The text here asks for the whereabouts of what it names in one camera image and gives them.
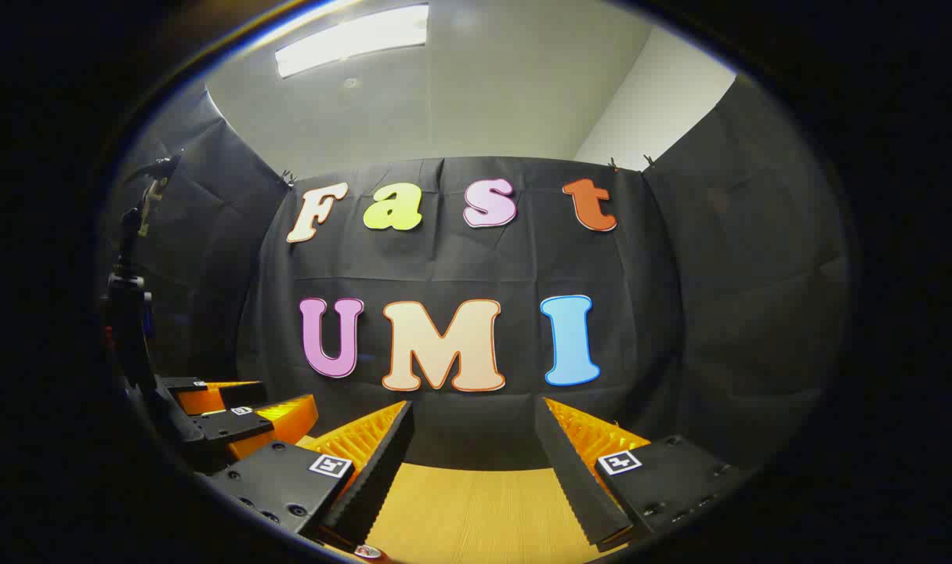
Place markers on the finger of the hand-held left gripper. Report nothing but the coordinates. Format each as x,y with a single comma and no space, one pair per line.
209,398
287,419

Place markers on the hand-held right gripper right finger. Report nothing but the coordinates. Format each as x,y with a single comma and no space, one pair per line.
573,478

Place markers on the wooden desktop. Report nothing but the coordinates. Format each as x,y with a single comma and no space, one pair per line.
483,509

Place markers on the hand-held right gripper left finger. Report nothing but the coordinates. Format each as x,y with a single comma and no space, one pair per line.
374,470

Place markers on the black backdrop cloth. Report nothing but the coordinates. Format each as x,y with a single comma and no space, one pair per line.
523,266

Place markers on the ceiling light panel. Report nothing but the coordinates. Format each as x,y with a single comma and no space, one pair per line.
350,39

